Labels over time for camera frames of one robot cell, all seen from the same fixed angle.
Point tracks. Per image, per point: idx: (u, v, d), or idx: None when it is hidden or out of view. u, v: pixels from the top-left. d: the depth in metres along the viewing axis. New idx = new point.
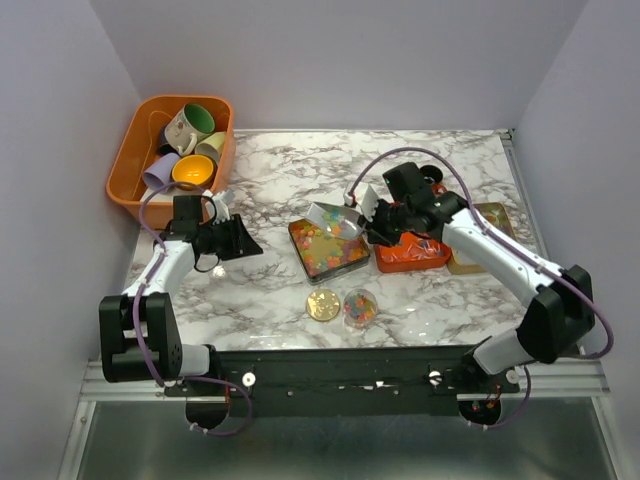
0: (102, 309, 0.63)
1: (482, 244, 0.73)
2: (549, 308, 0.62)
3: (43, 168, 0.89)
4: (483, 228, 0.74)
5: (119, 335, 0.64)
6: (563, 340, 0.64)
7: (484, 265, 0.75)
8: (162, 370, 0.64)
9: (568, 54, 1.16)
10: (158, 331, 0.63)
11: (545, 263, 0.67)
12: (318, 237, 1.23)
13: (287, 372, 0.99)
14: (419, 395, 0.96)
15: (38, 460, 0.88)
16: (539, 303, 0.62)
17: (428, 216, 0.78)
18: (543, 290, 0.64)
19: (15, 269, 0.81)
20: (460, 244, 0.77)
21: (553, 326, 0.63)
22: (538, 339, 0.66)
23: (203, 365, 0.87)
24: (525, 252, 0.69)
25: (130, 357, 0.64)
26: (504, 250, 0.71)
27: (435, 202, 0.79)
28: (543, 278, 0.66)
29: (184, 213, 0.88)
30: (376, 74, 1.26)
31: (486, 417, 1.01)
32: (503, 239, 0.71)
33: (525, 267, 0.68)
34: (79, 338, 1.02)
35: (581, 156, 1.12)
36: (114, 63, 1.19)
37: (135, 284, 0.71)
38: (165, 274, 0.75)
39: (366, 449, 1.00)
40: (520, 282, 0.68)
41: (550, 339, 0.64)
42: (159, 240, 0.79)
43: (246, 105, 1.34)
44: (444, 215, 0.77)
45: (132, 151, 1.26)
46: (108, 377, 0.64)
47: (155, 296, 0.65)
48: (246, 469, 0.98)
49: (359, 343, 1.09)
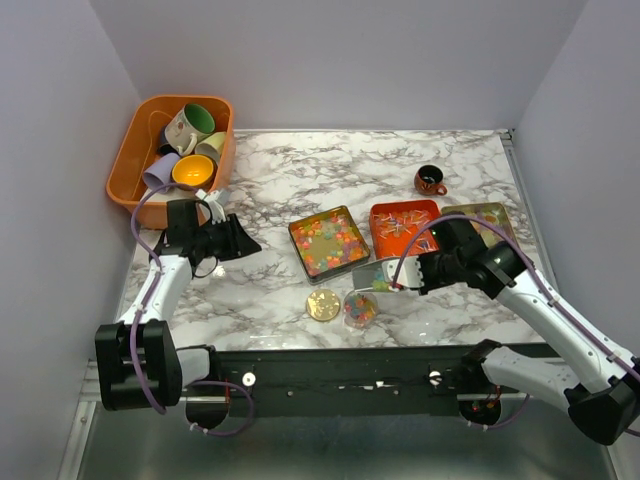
0: (98, 340, 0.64)
1: (548, 317, 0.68)
2: (620, 404, 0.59)
3: (43, 167, 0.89)
4: (551, 300, 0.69)
5: (116, 365, 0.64)
6: (624, 429, 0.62)
7: (544, 337, 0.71)
8: (162, 398, 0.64)
9: (568, 53, 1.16)
10: (156, 360, 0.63)
11: (619, 352, 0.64)
12: (318, 237, 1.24)
13: (287, 372, 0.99)
14: (419, 395, 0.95)
15: (38, 459, 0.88)
16: (611, 399, 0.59)
17: (484, 268, 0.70)
18: (616, 384, 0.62)
19: (15, 268, 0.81)
20: (521, 312, 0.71)
21: (619, 419, 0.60)
22: (596, 421, 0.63)
23: (203, 367, 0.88)
24: (596, 335, 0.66)
25: (129, 386, 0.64)
26: (572, 329, 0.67)
27: (492, 256, 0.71)
28: (615, 368, 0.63)
29: (179, 221, 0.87)
30: (377, 74, 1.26)
31: (487, 417, 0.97)
32: (573, 317, 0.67)
33: (596, 353, 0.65)
34: (79, 337, 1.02)
35: (581, 156, 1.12)
36: (114, 63, 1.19)
37: (131, 311, 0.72)
38: (161, 297, 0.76)
39: (366, 449, 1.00)
40: (590, 368, 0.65)
41: (612, 428, 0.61)
42: (154, 257, 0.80)
43: (246, 104, 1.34)
44: (502, 269, 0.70)
45: (132, 151, 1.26)
46: (107, 405, 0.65)
47: (152, 324, 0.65)
48: (246, 469, 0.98)
49: (359, 343, 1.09)
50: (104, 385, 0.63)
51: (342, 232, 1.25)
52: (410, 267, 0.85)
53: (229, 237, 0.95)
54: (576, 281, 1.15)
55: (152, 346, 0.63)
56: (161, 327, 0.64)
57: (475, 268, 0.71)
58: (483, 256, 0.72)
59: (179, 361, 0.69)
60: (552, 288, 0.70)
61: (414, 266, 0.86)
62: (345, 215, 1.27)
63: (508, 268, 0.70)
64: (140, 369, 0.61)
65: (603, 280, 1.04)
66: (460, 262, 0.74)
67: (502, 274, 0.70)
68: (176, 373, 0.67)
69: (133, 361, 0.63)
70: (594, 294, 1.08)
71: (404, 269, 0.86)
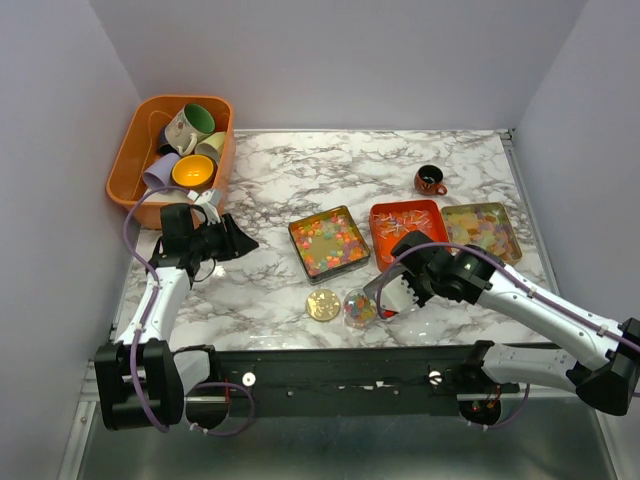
0: (96, 361, 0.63)
1: (531, 309, 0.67)
2: (625, 369, 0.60)
3: (43, 167, 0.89)
4: (531, 292, 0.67)
5: (116, 385, 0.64)
6: (632, 398, 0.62)
7: (531, 327, 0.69)
8: (162, 415, 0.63)
9: (568, 53, 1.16)
10: (156, 379, 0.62)
11: (607, 326, 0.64)
12: (318, 237, 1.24)
13: (287, 372, 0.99)
14: (419, 395, 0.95)
15: (38, 460, 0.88)
16: (614, 373, 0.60)
17: (458, 278, 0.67)
18: (613, 355, 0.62)
19: (15, 268, 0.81)
20: (505, 309, 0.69)
21: (628, 387, 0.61)
22: (606, 399, 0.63)
23: (203, 368, 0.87)
24: (581, 314, 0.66)
25: (130, 405, 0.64)
26: (558, 315, 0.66)
27: (462, 265, 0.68)
28: (608, 342, 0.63)
29: (175, 230, 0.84)
30: (377, 74, 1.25)
31: (486, 417, 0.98)
32: (554, 302, 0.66)
33: (587, 332, 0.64)
34: (79, 337, 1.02)
35: (581, 156, 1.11)
36: (114, 63, 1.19)
37: (131, 329, 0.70)
38: (160, 312, 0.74)
39: (366, 449, 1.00)
40: (585, 348, 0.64)
41: (622, 397, 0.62)
42: (151, 270, 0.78)
43: (247, 104, 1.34)
44: (476, 275, 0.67)
45: (132, 152, 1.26)
46: (108, 425, 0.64)
47: (152, 343, 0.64)
48: (246, 470, 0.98)
49: (359, 343, 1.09)
50: (105, 406, 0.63)
51: (342, 232, 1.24)
52: (397, 286, 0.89)
53: (225, 236, 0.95)
54: (576, 281, 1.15)
55: (152, 364, 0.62)
56: (162, 346, 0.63)
57: (450, 280, 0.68)
58: (454, 265, 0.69)
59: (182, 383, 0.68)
60: (527, 280, 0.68)
61: (401, 285, 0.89)
62: (345, 215, 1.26)
63: (482, 271, 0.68)
64: (140, 388, 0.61)
65: (603, 280, 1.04)
66: (434, 279, 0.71)
67: (478, 280, 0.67)
68: (178, 390, 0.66)
69: (133, 379, 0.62)
70: (594, 294, 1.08)
71: (387, 296, 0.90)
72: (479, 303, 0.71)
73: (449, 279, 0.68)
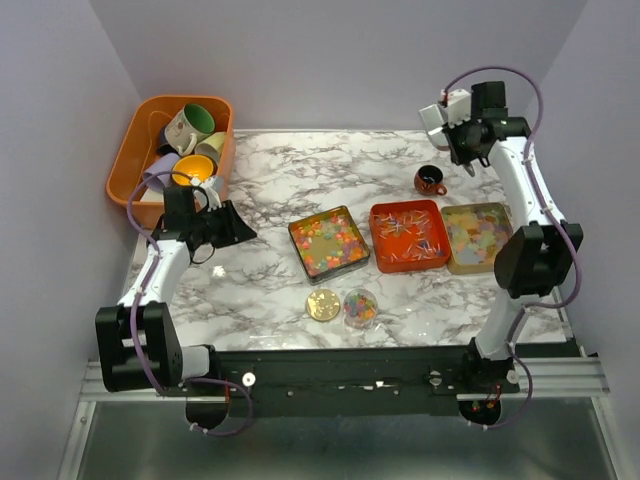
0: (98, 323, 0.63)
1: (513, 169, 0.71)
2: (531, 240, 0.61)
3: (43, 167, 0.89)
4: (525, 159, 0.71)
5: (115, 346, 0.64)
6: (526, 268, 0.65)
7: (506, 192, 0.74)
8: (162, 377, 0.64)
9: (568, 54, 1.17)
10: (155, 341, 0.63)
11: (554, 209, 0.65)
12: (318, 237, 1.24)
13: (287, 372, 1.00)
14: (418, 395, 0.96)
15: (38, 460, 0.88)
16: (521, 229, 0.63)
17: (489, 125, 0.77)
18: (532, 225, 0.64)
19: (15, 268, 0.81)
20: (501, 168, 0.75)
21: (525, 255, 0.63)
22: (509, 256, 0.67)
23: (203, 366, 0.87)
24: (543, 191, 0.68)
25: (129, 367, 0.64)
26: (525, 181, 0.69)
27: (501, 120, 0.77)
28: (542, 218, 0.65)
29: (177, 209, 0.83)
30: (377, 74, 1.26)
31: (487, 417, 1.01)
32: (532, 174, 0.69)
33: (534, 203, 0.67)
34: (79, 337, 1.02)
35: (581, 157, 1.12)
36: (114, 63, 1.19)
37: (131, 293, 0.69)
38: (161, 279, 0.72)
39: (366, 449, 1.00)
40: (523, 216, 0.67)
41: (518, 264, 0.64)
42: (152, 241, 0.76)
43: (247, 104, 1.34)
44: (508, 130, 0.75)
45: (131, 151, 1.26)
46: (109, 385, 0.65)
47: (151, 305, 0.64)
48: (246, 469, 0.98)
49: (359, 343, 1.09)
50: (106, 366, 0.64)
51: (342, 232, 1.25)
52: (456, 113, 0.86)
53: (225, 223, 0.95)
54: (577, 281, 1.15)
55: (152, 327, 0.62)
56: (162, 309, 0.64)
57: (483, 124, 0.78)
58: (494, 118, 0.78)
59: (179, 344, 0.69)
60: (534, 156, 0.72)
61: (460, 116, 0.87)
62: (345, 215, 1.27)
63: (511, 132, 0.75)
64: (141, 351, 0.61)
65: (602, 281, 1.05)
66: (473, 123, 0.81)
67: (501, 131, 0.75)
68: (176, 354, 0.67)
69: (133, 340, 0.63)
70: (594, 294, 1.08)
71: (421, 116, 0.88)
72: (487, 156, 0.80)
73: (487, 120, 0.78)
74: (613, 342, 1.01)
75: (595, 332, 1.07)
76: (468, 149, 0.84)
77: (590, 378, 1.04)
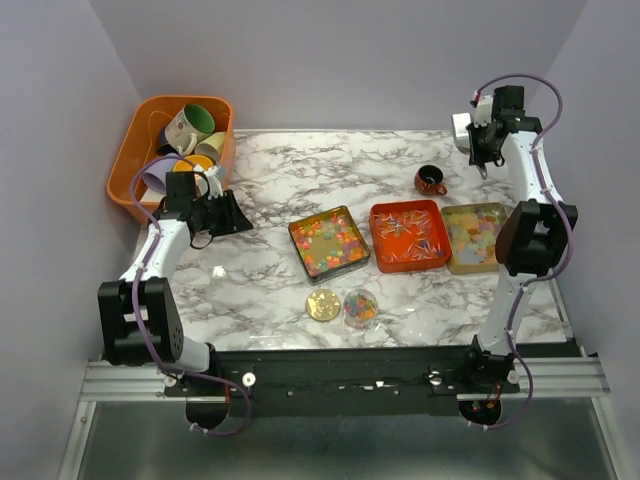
0: (101, 296, 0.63)
1: (520, 157, 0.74)
2: (526, 214, 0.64)
3: (44, 167, 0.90)
4: (532, 149, 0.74)
5: (118, 320, 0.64)
6: (520, 243, 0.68)
7: (512, 178, 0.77)
8: (163, 352, 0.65)
9: (568, 54, 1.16)
10: (158, 313, 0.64)
11: (554, 190, 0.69)
12: (318, 237, 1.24)
13: (287, 372, 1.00)
14: (419, 395, 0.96)
15: (38, 459, 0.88)
16: (520, 204, 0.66)
17: (504, 121, 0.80)
18: (530, 202, 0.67)
19: (16, 269, 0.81)
20: (510, 156, 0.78)
21: (520, 229, 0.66)
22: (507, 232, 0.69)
23: (203, 361, 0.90)
24: (546, 176, 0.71)
25: (131, 341, 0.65)
26: (529, 167, 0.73)
27: (515, 117, 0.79)
28: (541, 197, 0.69)
29: (178, 191, 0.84)
30: (377, 74, 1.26)
31: (486, 417, 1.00)
32: (537, 162, 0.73)
33: (535, 186, 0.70)
34: (79, 337, 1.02)
35: (581, 157, 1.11)
36: (114, 64, 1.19)
37: (132, 269, 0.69)
38: (162, 256, 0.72)
39: (366, 449, 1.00)
40: (524, 197, 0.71)
41: (513, 237, 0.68)
42: (153, 219, 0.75)
43: (247, 104, 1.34)
44: (520, 126, 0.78)
45: (132, 151, 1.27)
46: (111, 359, 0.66)
47: (153, 280, 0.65)
48: (246, 469, 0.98)
49: (359, 343, 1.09)
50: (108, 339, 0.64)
51: (342, 232, 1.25)
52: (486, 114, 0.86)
53: (225, 211, 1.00)
54: (577, 281, 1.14)
55: (154, 301, 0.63)
56: (164, 283, 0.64)
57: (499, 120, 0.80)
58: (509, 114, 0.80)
59: (179, 320, 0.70)
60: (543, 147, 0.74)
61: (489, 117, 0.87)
62: (345, 215, 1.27)
63: (523, 128, 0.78)
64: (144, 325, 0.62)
65: (602, 280, 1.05)
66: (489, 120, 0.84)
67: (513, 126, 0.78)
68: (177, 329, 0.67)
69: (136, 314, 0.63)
70: (594, 294, 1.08)
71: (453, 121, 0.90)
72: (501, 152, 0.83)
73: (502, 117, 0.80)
74: (614, 342, 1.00)
75: (595, 332, 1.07)
76: (483, 145, 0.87)
77: (590, 378, 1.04)
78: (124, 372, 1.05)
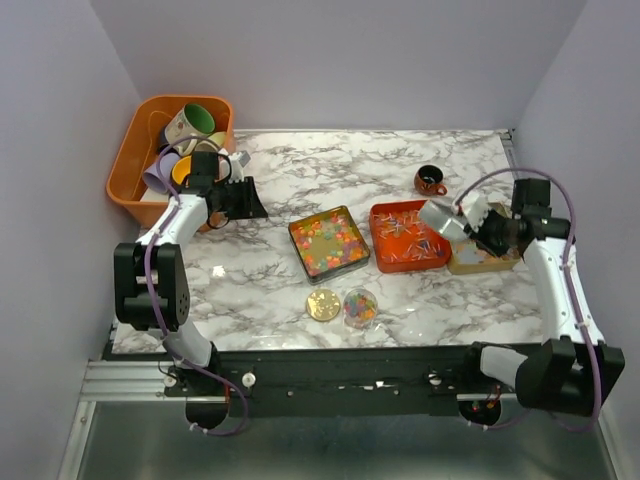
0: (116, 254, 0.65)
1: (550, 273, 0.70)
2: (559, 356, 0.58)
3: (44, 168, 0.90)
4: (562, 264, 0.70)
5: (130, 279, 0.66)
6: (551, 389, 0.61)
7: (541, 295, 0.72)
8: (167, 315, 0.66)
9: (568, 54, 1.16)
10: (167, 275, 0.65)
11: (589, 325, 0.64)
12: (318, 237, 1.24)
13: (287, 372, 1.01)
14: (418, 395, 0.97)
15: (37, 460, 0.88)
16: (553, 346, 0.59)
17: (528, 222, 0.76)
18: (564, 341, 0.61)
19: (16, 269, 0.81)
20: (535, 265, 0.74)
21: (553, 372, 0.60)
22: (535, 376, 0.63)
23: (203, 356, 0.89)
24: (580, 303, 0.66)
25: (139, 300, 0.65)
26: (560, 287, 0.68)
27: (542, 218, 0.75)
28: (576, 334, 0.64)
29: (201, 169, 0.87)
30: (377, 74, 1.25)
31: (486, 417, 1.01)
32: (572, 283, 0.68)
33: (568, 315, 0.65)
34: (79, 338, 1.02)
35: (581, 156, 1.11)
36: (114, 63, 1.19)
37: (148, 234, 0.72)
38: (179, 225, 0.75)
39: (367, 448, 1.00)
40: (554, 325, 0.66)
41: (545, 382, 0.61)
42: (172, 192, 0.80)
43: (247, 104, 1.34)
44: (548, 233, 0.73)
45: (131, 151, 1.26)
46: (119, 318, 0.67)
47: (166, 246, 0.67)
48: (246, 469, 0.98)
49: (359, 343, 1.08)
50: (117, 296, 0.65)
51: (342, 232, 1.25)
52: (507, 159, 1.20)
53: (242, 197, 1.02)
54: None
55: (165, 262, 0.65)
56: (175, 249, 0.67)
57: (523, 220, 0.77)
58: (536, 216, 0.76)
59: (187, 288, 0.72)
60: (573, 261, 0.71)
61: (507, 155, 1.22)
62: (345, 215, 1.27)
63: (552, 233, 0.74)
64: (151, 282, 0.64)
65: (603, 281, 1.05)
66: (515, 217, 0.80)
67: (541, 229, 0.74)
68: (182, 297, 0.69)
69: (146, 273, 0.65)
70: (594, 294, 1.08)
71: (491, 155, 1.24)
72: (521, 253, 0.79)
73: (528, 217, 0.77)
74: (614, 342, 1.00)
75: None
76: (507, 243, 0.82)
77: None
78: (124, 372, 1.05)
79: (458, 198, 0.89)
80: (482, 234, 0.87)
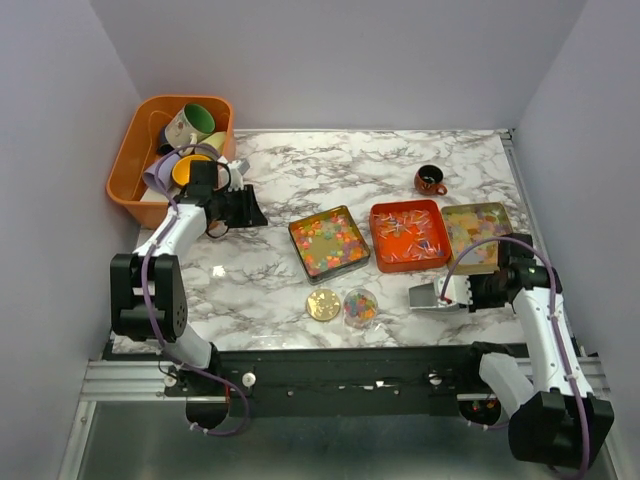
0: (113, 266, 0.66)
1: (539, 324, 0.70)
2: (550, 409, 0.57)
3: (44, 168, 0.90)
4: (551, 314, 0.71)
5: (126, 291, 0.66)
6: (544, 442, 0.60)
7: (529, 345, 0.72)
8: (165, 326, 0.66)
9: (568, 53, 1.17)
10: (164, 288, 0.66)
11: (578, 377, 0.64)
12: (318, 237, 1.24)
13: (287, 372, 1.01)
14: (418, 395, 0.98)
15: (37, 460, 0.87)
16: (542, 399, 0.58)
17: (516, 270, 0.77)
18: (553, 394, 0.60)
19: (16, 269, 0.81)
20: (524, 315, 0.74)
21: (542, 426, 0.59)
22: (527, 428, 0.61)
23: (203, 359, 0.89)
24: (569, 356, 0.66)
25: (136, 312, 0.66)
26: (550, 338, 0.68)
27: (530, 266, 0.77)
28: (566, 387, 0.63)
29: (201, 178, 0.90)
30: (378, 74, 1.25)
31: (486, 417, 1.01)
32: (560, 335, 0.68)
33: (557, 367, 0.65)
34: (79, 338, 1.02)
35: (581, 156, 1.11)
36: (114, 63, 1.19)
37: (146, 245, 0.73)
38: (176, 236, 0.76)
39: (367, 448, 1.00)
40: (543, 377, 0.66)
41: (535, 435, 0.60)
42: (171, 202, 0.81)
43: (247, 104, 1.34)
44: (535, 281, 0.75)
45: (132, 151, 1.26)
46: (116, 330, 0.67)
47: (163, 257, 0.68)
48: (246, 469, 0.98)
49: (359, 343, 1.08)
50: (114, 309, 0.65)
51: (342, 232, 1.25)
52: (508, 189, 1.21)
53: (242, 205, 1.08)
54: (577, 281, 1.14)
55: (161, 274, 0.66)
56: (173, 261, 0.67)
57: (511, 269, 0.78)
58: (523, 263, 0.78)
59: (185, 298, 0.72)
60: (560, 313, 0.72)
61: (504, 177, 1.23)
62: (345, 215, 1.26)
63: (538, 283, 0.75)
64: (148, 295, 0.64)
65: (602, 281, 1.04)
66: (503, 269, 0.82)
67: (529, 279, 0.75)
68: (180, 309, 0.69)
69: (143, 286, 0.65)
70: (594, 294, 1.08)
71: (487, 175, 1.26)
72: (510, 301, 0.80)
73: (515, 265, 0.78)
74: (614, 341, 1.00)
75: (595, 331, 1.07)
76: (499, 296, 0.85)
77: (591, 378, 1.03)
78: (124, 372, 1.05)
79: (440, 293, 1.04)
80: (479, 300, 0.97)
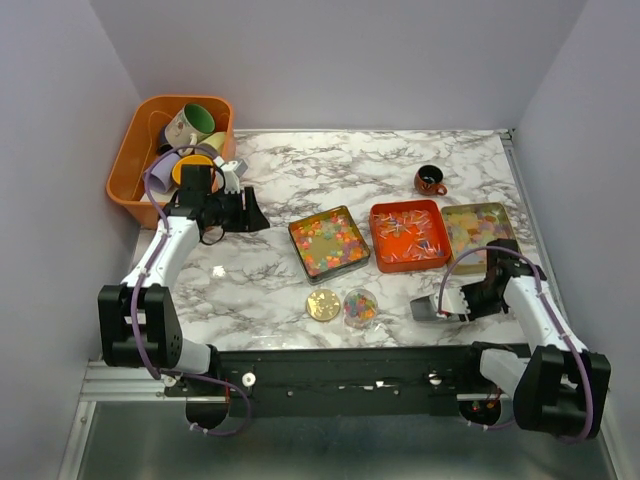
0: (101, 299, 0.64)
1: (529, 300, 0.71)
2: (548, 362, 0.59)
3: (44, 168, 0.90)
4: (538, 292, 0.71)
5: (117, 324, 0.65)
6: (546, 403, 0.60)
7: (522, 322, 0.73)
8: (156, 359, 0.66)
9: (568, 53, 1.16)
10: (154, 320, 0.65)
11: (572, 335, 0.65)
12: (318, 237, 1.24)
13: (287, 372, 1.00)
14: (418, 395, 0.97)
15: (38, 460, 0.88)
16: (541, 354, 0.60)
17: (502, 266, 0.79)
18: (551, 349, 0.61)
19: (15, 269, 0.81)
20: (513, 299, 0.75)
21: (544, 383, 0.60)
22: (528, 392, 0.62)
23: (203, 363, 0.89)
24: (560, 319, 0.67)
25: (128, 345, 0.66)
26: (540, 309, 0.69)
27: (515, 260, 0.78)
28: (562, 345, 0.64)
29: (192, 184, 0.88)
30: (377, 74, 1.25)
31: (486, 417, 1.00)
32: (550, 305, 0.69)
33: (551, 331, 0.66)
34: (78, 338, 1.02)
35: (581, 156, 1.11)
36: (114, 63, 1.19)
37: (135, 272, 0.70)
38: (167, 260, 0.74)
39: (366, 448, 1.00)
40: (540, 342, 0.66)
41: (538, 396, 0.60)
42: (162, 218, 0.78)
43: (247, 104, 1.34)
44: (520, 271, 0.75)
45: (132, 151, 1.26)
46: (108, 361, 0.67)
47: (153, 288, 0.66)
48: (246, 469, 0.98)
49: (359, 343, 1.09)
50: (106, 342, 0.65)
51: (342, 232, 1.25)
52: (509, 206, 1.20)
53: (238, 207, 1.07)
54: (577, 281, 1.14)
55: (152, 307, 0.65)
56: (164, 292, 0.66)
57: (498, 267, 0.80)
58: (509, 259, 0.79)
59: (178, 326, 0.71)
60: (547, 289, 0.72)
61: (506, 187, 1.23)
62: (345, 215, 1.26)
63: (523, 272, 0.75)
64: (138, 329, 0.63)
65: (602, 281, 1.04)
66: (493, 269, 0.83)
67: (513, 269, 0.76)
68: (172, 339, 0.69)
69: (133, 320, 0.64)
70: (594, 294, 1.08)
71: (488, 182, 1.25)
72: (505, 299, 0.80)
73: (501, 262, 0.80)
74: (614, 341, 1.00)
75: (595, 331, 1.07)
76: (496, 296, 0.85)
77: None
78: (124, 372, 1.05)
79: (440, 307, 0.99)
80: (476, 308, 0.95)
